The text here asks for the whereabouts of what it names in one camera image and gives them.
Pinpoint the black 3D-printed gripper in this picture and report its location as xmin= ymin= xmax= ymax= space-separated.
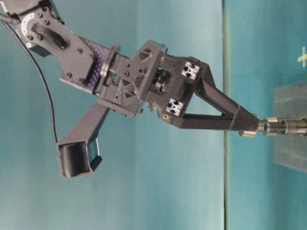
xmin=97 ymin=40 xmax=240 ymax=129

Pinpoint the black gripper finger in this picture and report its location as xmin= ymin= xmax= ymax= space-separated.
xmin=173 ymin=106 xmax=260 ymax=131

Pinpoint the silver metal washer bushing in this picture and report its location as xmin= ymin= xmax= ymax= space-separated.
xmin=238 ymin=117 xmax=278 ymax=138

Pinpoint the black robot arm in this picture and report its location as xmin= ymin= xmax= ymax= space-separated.
xmin=0 ymin=0 xmax=260 ymax=132

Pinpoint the front threaded steel shaft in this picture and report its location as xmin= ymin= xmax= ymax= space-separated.
xmin=264 ymin=118 xmax=307 ymax=137

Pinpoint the grey metal base block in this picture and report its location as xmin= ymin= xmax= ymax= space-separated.
xmin=273 ymin=82 xmax=307 ymax=173

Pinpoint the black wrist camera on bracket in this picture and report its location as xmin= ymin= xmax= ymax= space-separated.
xmin=57 ymin=103 xmax=109 ymax=179

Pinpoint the black camera cable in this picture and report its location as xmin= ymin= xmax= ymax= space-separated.
xmin=0 ymin=13 xmax=59 ymax=144

